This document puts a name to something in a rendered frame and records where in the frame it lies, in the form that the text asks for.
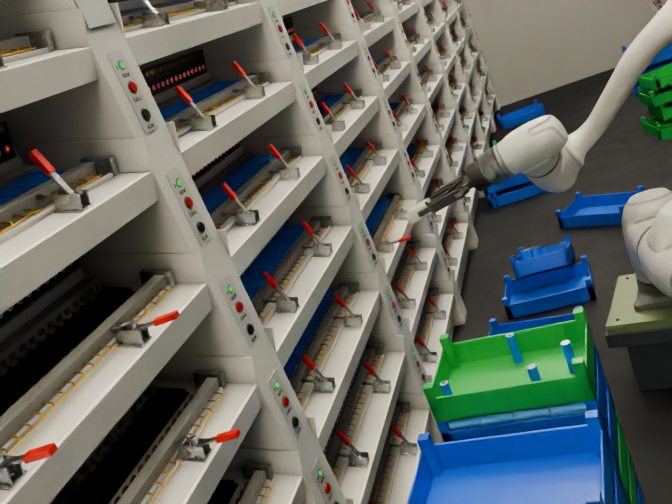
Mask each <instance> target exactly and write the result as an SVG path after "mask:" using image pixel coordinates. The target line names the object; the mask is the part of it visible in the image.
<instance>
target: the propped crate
mask: <svg viewBox="0 0 672 504"><path fill-rule="evenodd" d="M564 240H565V242H561V243H559V244H555V245H552V246H548V247H544V248H541V250H542V253H543V255H541V256H537V257H533V258H529V259H526V260H522V258H521V255H520V252H521V251H522V250H523V247H519V248H518V252H519V255H518V256H517V257H516V255H512V256H510V261H511V264H512V268H513V271H514V274H515V278H517V277H521V276H525V275H529V274H533V273H537V272H541V271H545V270H549V269H553V268H557V267H561V266H565V265H569V264H572V261H573V258H574V250H573V247H572V244H571V240H570V237H569V234H568V235H564Z"/></svg>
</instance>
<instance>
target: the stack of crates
mask: <svg viewBox="0 0 672 504"><path fill-rule="evenodd" d="M585 420H586V423H587V424H581V425H574V426H566V427H558V428H551V429H543V430H535V431H528V432H520V433H512V434H505V435H497V436H489V437H482V438H474V439H467V440H459V441H451V442H444V443H436V444H434V443H433V441H432V438H431V436H430V434H429V433H423V434H419V435H418V438H417V443H418V445H419V448H420V450H421V452H422V453H421V456H420V460H419V463H418V467H417V470H416V473H415V477H414V480H413V483H412V487H411V490H410V494H409V497H408V500H407V504H629V503H628V500H627V497H626V494H625V491H624V487H623V484H622V481H621V478H620V475H619V472H618V469H617V466H616V463H615V460H614V457H613V454H612V451H611V448H610V445H609V442H608V439H607V436H606V433H605V430H604V427H603V424H602V421H601V418H600V415H599V412H598V410H597V409H596V410H589V411H585Z"/></svg>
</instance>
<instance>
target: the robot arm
mask: <svg viewBox="0 0 672 504"><path fill-rule="evenodd" d="M670 44H672V0H668V1H667V2H666V4H665V5H664V6H663V7H662V8H661V9H660V11H659V12H658V13H657V14H656V15H655V16H654V18H653V19H652V20H651V21H650V22H649V23H648V24H647V25H646V26H645V28H644V29H643V30H642V31H641V32H640V33H639V34H638V36H637V37H636V38H635V39H634V41H633V42H632V43H631V45H630V46H629V47H628V49H627V50H626V52H625V53H624V55H623V56H622V58H621V59H620V61H619V63H618V65H617V66H616V68H615V70H614V72H613V74H612V76H611V77H610V79H609V81H608V83H607V85H606V87H605V88H604V90H603V92H602V94H601V96H600V98H599V100H598V101H597V103H596V105H595V107H594V109H593V111H592V112H591V114H590V116H589V117H588V119H587V120H586V121H585V122H584V124H583V125H582V126H581V127H580V128H578V129H577V130H576V131H575V132H573V133H571V134H569V135H568V134H567V132H566V130H565V128H564V127H563V125H562V124H561V122H560V121H559V120H558V119H557V118H555V117H554V116H552V115H546V116H542V117H539V118H536V119H534V120H531V121H529V122H527V123H525V124H523V125H522V126H520V127H518V128H517V129H515V130H513V131H512V132H510V133H509V134H508V135H506V136H505V137H504V138H503V140H502V141H500V142H499V143H498V144H496V145H494V146H493V147H492V148H490V149H488V150H487V151H485V152H484V153H482V154H481V155H479V157H478V160H476V161H474V162H472V163H471V164H469V165H468V166H466V168H465V171H466V174H467V175H464V174H461V175H460V176H459V177H457V178H456V179H454V180H453V181H451V182H450V183H448V184H447V185H445V186H443V187H442V188H440V189H439V190H437V191H435V192H433V193H432V195H431V196H430V197H429V198H427V199H425V200H423V201H422V202H420V203H418V204H417V205H415V206H413V207H412V208H410V209H408V210H407V212H408V214H406V215H405V217H406V219H407V220H408V222H409V223H410V224H411V225H412V224H414V223H415V222H417V221H419V220H420V219H422V218H424V217H425V216H427V215H429V214H430V213H432V214H434V213H436V212H438V211H439V210H441V209H443V208H445V207H446V206H448V205H450V204H452V203H454V202H455V201H457V200H460V199H462V198H463V197H464V195H466V194H467V193H469V192H470V191H469V190H470V189H472V188H476V190H478V191H480V192H481V191H483V190H485V189H487V188H488V187H490V186H492V184H493V185H496V186H497V185H499V184H501V183H502V182H504V181H506V180H508V179H509V178H512V177H513V176H514V175H517V174H519V173H522V174H526V176H527V177H528V179H529V180H530V181H531V182H533V183H534V184H535V185H536V186H538V187H539V188H541V189H543V190H545V191H548V192H552V193H560V192H564V191H566V190H568V189H569V188H571V187H572V186H573V184H574V183H575V181H576V179H577V176H578V172H579V170H580V169H581V168H582V166H583V165H584V158H585V155H586V154H587V152H588V151H589V150H590V149H591V148H592V146H593V145H594V144H595V143H596V142H597V141H598V140H599V139H600V137H601V136H602V135H603V134H604V132H605V131H606V130H607V128H608V127H609V125H610V124H611V122H612V121H613V119H614V118H615V116H616V114H617V113H618V111H619V110H620V108H621V107H622V105H623V103H624V102H625V100H626V99H627V97H628V96H629V94H630V92H631V91H632V89H633V88H634V86H635V85H636V83H637V81H638V80H639V78H640V77H641V75H642V74H643V72H644V71H645V69H646V68H647V67H648V65H649V64H650V63H651V62H652V60H653V59H654V58H655V57H656V56H657V55H658V54H659V53H660V52H661V51H663V50H664V49H665V48H666V47H668V46H669V45H670ZM621 225H622V231H623V236H624V241H625V245H626V248H627V252H628V255H629V258H630V261H631V264H632V267H633V269H634V271H635V274H636V278H637V280H636V281H637V285H638V291H637V299H636V301H635V302H634V304H633V306H634V310H635V311H643V310H647V309H651V308H657V307H664V306H671V305H672V191H670V190H668V189H666V188H654V189H650V190H646V191H642V192H640V193H637V194H635V195H633V196H631V197H630V198H629V200H628V202H627V203H626V204H625V206H624V209H623V214H622V221H621Z"/></svg>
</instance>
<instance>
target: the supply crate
mask: <svg viewBox="0 0 672 504"><path fill-rule="evenodd" d="M573 315H574V319H575V320H570V321H565V322H560V323H555V324H549V325H544V326H539V327H534V328H528V329H523V330H518V331H513V332H508V333H514V335H515V338H516V340H517V343H518V346H519V349H520V352H521V354H522V357H523V361H522V362H521V363H515V362H514V359H513V356H512V353H511V351H510V348H509V345H508V342H507V340H506V337H505V336H506V334H508V333H502V334H497V335H492V336H487V337H481V338H476V339H471V340H466V341H461V342H455V343H452V340H451V338H450V335H449V334H444V335H440V338H439V341H440V344H441V346H442V349H443V351H442V354H441V357H440V360H439V363H438V367H437V370H436V373H435V376H434V379H433V382H430V383H425V384H424V386H423V391H424V394H425V396H426V399H427V401H428V404H429V406H430V409H431V411H432V413H433V416H434V418H435V421H436V423H437V422H444V421H451V420H458V419H465V418H472V417H479V416H486V415H493V414H500V413H507V412H514V411H521V410H528V409H535V408H542V407H549V406H556V405H563V404H570V403H577V402H584V401H590V400H595V363H594V339H593V336H592V333H591V330H590V327H589V324H588V321H587V318H586V314H585V311H584V308H583V307H580V308H575V309H573ZM564 340H569V341H570V343H571V346H572V349H573V352H574V355H575V358H572V367H573V370H574V373H571V372H570V371H569V369H568V366H567V363H566V360H565V357H564V354H563V351H562V348H561V345H560V343H561V342H562V341H564ZM529 364H536V366H537V369H538V372H539V374H540V377H541V380H540V381H533V382H531V379H530V377H529V374H528V371H527V368H526V367H527V366H528V365H529ZM444 380H447V381H448V382H449V384H450V387H451V389H452V392H453V394H452V395H446V396H444V395H443V392H442V390H441V387H440V385H439V384H440V382H442V381H444Z"/></svg>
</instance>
